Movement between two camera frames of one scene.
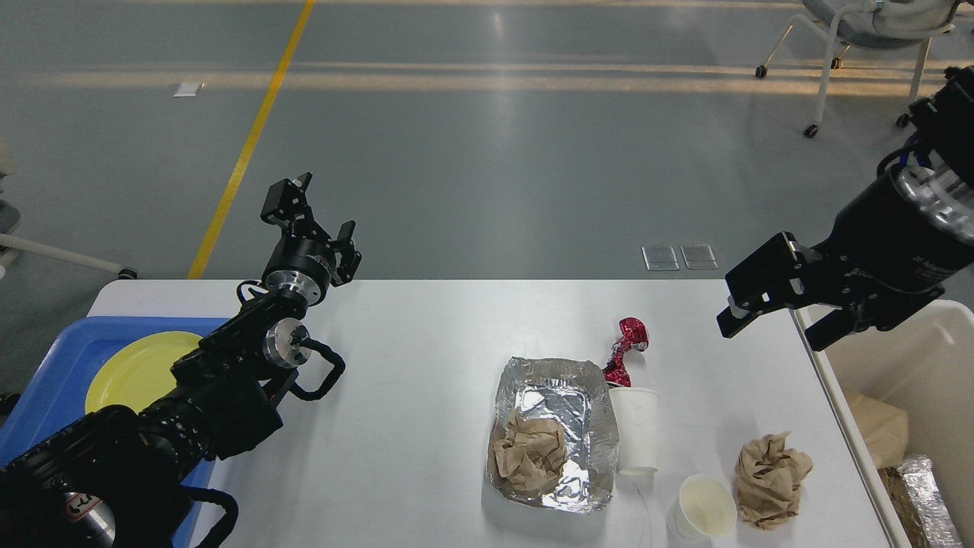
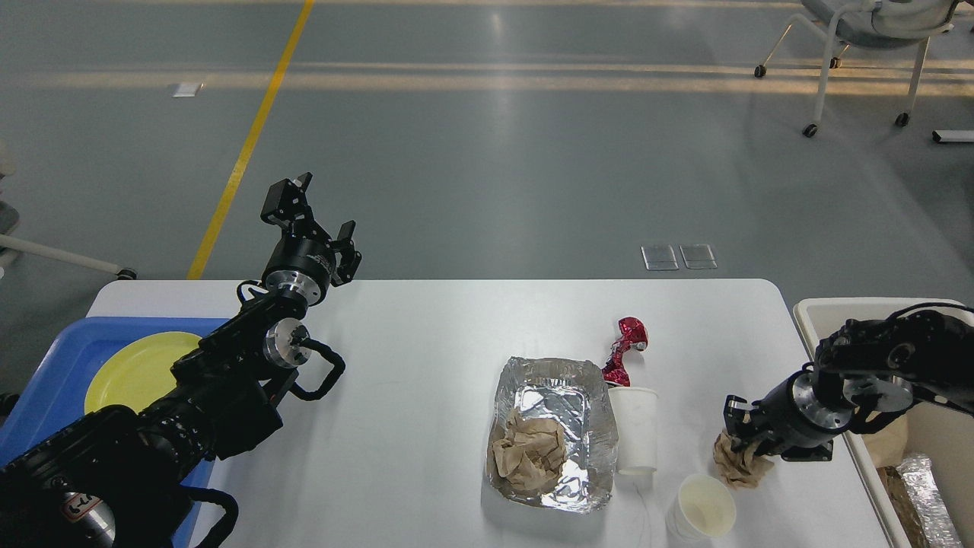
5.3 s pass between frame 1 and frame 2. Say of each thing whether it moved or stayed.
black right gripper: moved
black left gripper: stayed
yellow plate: stayed
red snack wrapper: stayed
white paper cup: stayed
